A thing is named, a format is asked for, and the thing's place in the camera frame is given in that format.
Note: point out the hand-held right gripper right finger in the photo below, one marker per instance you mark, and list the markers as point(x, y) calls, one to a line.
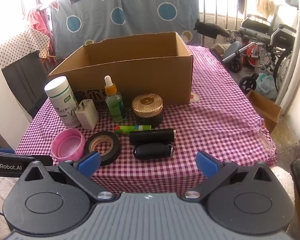
point(207, 165)

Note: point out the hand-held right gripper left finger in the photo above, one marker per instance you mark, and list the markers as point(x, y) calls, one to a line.
point(90, 163)

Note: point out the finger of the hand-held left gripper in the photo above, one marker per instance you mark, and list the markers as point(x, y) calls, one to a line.
point(45, 160)

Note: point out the pink plastic lid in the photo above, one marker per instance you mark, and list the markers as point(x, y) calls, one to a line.
point(65, 150)

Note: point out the black electrical tape roll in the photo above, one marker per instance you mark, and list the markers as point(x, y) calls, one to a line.
point(101, 135)

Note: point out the white charger plug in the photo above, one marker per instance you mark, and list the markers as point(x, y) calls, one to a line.
point(88, 117)

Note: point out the green and white tube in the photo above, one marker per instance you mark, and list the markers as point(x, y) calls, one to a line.
point(127, 129)

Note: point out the black car key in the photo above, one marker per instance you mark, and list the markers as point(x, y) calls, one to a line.
point(150, 150)

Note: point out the black cylinder tube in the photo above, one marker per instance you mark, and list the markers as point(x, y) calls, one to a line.
point(150, 136)

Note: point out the green dropper bottle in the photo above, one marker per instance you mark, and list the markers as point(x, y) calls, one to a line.
point(116, 105)

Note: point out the white pill bottle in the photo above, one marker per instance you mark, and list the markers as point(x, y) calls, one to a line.
point(57, 90)

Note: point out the gold lid black jar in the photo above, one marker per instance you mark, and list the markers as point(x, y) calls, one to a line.
point(147, 102)

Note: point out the brown cardboard box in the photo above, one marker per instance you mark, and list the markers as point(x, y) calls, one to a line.
point(140, 80)

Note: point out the purple checked tablecloth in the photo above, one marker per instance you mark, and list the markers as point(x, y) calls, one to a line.
point(215, 130)

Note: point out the white fleece blanket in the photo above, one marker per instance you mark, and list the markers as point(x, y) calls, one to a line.
point(283, 182)

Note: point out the small open cardboard box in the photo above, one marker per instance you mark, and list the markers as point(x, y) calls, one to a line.
point(265, 110)

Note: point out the dark grey cabinet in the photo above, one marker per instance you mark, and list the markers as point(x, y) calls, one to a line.
point(25, 80)

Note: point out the pale blue plastic bag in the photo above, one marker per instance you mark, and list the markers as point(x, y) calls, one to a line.
point(266, 85)

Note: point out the white polka-dot cloth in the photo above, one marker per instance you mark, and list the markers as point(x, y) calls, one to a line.
point(17, 45)

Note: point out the black padded seat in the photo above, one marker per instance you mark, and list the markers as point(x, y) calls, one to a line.
point(212, 28)

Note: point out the pink hanging clothes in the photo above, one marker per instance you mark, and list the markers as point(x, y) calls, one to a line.
point(38, 20)

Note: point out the black wheelchair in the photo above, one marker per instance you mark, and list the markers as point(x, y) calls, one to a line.
point(262, 27)

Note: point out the blue sheet with circles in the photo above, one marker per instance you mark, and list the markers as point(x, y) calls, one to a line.
point(140, 10)

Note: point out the metal window railing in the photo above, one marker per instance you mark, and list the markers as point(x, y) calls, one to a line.
point(215, 0)

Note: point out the beige hanging towel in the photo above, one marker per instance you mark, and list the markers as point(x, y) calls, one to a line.
point(265, 5)

